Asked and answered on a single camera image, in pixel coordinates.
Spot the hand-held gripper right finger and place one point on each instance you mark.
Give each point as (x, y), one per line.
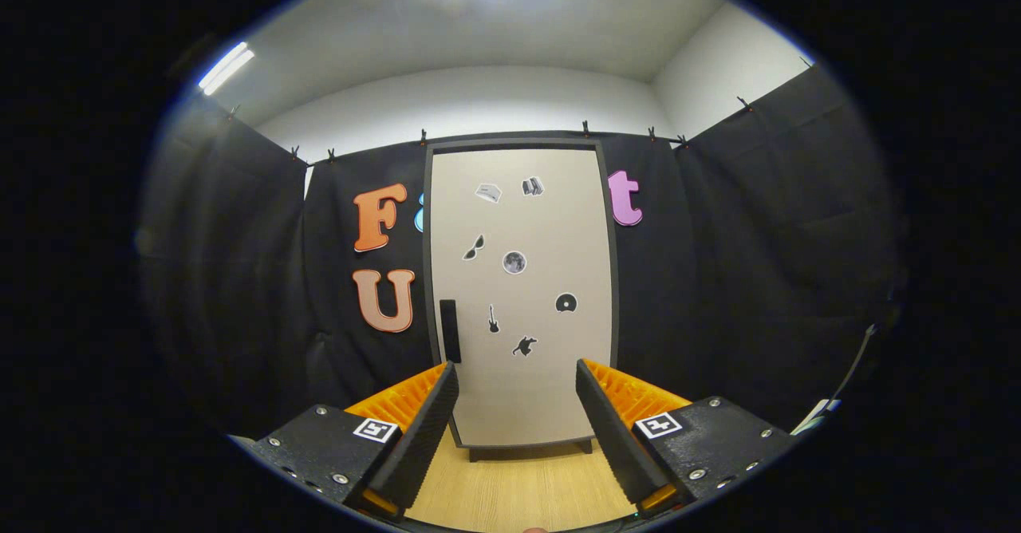
(610, 429)

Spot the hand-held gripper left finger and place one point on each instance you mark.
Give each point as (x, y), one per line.
(423, 429)

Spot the grey shoe cabinet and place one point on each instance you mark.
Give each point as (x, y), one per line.
(427, 238)

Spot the black backdrop cloth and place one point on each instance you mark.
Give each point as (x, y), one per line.
(718, 278)

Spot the row of black cloth clips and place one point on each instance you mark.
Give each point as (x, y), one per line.
(585, 128)

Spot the narrow ceiling light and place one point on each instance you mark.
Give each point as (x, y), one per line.
(226, 69)

